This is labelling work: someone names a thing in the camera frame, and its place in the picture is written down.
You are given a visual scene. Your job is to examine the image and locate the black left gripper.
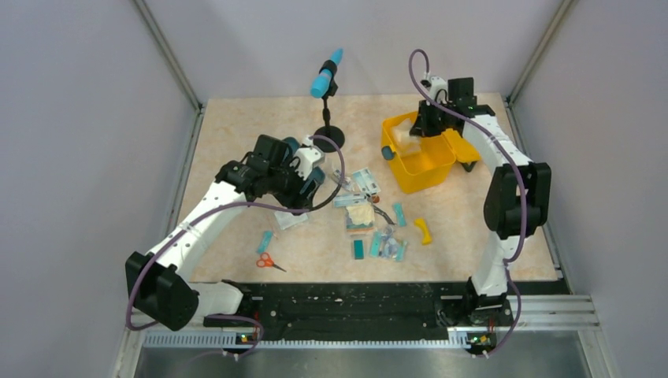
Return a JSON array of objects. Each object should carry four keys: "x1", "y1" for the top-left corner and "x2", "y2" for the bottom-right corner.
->
[{"x1": 268, "y1": 154, "x2": 320, "y2": 215}]

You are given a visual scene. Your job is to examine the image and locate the beige gauze packet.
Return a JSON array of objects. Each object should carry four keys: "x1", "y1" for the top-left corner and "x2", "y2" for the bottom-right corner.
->
[{"x1": 391, "y1": 118, "x2": 421, "y2": 158}]

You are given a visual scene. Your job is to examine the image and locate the clear packet white pads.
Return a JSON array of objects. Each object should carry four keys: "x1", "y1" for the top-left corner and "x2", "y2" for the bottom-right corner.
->
[{"x1": 274, "y1": 211, "x2": 309, "y2": 231}]

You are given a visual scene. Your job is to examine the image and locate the clear packet small items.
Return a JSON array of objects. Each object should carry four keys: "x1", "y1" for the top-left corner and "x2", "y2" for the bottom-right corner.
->
[{"x1": 330, "y1": 169, "x2": 357, "y2": 192}]

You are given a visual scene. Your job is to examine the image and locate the white teal label packet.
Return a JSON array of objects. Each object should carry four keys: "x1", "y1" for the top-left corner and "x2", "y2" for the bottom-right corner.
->
[{"x1": 332, "y1": 193, "x2": 368, "y2": 208}]

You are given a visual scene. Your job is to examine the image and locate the white printed packet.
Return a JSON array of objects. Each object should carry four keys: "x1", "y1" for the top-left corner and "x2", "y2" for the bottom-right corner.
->
[{"x1": 351, "y1": 168, "x2": 380, "y2": 196}]

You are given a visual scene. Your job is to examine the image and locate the teal sachet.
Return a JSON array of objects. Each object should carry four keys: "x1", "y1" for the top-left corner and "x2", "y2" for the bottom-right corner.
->
[
  {"x1": 392, "y1": 202, "x2": 407, "y2": 227},
  {"x1": 256, "y1": 231, "x2": 274, "y2": 254}
]

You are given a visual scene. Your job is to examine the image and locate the beige bandage packet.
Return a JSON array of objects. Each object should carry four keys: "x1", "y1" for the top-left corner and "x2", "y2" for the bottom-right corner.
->
[{"x1": 345, "y1": 204, "x2": 375, "y2": 233}]

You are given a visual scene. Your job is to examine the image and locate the cluster of teal sachets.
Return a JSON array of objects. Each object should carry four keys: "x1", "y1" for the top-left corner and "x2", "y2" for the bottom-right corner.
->
[{"x1": 369, "y1": 226, "x2": 408, "y2": 262}]

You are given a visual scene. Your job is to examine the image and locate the black handled bandage shears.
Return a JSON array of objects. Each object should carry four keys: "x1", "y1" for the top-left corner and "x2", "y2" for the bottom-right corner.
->
[{"x1": 372, "y1": 203, "x2": 395, "y2": 225}]

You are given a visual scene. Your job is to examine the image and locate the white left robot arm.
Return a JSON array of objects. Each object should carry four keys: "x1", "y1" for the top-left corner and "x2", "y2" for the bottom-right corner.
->
[{"x1": 124, "y1": 135, "x2": 325, "y2": 331}]

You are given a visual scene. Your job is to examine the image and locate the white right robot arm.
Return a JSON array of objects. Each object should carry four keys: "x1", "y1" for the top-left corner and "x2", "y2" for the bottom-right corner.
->
[{"x1": 410, "y1": 73, "x2": 551, "y2": 324}]

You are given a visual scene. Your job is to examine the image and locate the yellow medicine kit box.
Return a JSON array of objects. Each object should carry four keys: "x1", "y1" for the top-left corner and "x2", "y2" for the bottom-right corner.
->
[{"x1": 380, "y1": 112, "x2": 481, "y2": 194}]

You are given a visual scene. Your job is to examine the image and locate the teal divided tray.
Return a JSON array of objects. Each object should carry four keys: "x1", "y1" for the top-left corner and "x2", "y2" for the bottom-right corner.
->
[{"x1": 283, "y1": 137, "x2": 325, "y2": 195}]

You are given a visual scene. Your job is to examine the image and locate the small orange scissors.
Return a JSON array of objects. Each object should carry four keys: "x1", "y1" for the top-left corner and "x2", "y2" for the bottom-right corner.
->
[{"x1": 255, "y1": 252, "x2": 286, "y2": 272}]

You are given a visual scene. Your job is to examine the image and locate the blue microphone on stand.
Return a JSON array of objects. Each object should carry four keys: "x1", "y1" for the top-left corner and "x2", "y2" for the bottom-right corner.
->
[{"x1": 310, "y1": 48, "x2": 345, "y2": 154}]

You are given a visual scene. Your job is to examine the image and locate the teal rectangular block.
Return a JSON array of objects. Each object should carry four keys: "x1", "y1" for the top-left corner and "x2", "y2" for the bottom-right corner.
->
[{"x1": 353, "y1": 239, "x2": 365, "y2": 260}]

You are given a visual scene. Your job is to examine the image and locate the yellow curved plastic piece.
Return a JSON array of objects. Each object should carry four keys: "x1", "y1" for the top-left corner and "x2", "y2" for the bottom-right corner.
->
[{"x1": 414, "y1": 218, "x2": 432, "y2": 246}]

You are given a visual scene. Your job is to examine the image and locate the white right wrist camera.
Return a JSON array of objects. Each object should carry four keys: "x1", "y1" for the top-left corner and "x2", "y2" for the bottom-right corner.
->
[{"x1": 420, "y1": 73, "x2": 447, "y2": 103}]

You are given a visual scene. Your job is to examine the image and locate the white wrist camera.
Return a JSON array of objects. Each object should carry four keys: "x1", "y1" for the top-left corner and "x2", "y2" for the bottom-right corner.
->
[
  {"x1": 289, "y1": 135, "x2": 325, "y2": 180},
  {"x1": 420, "y1": 73, "x2": 447, "y2": 103}
]

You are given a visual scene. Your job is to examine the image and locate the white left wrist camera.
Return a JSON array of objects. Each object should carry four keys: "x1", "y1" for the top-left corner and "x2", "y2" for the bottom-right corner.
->
[{"x1": 289, "y1": 135, "x2": 325, "y2": 180}]

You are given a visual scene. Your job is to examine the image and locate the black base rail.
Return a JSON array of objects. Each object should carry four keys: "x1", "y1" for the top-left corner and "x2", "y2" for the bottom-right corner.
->
[{"x1": 202, "y1": 281, "x2": 570, "y2": 346}]

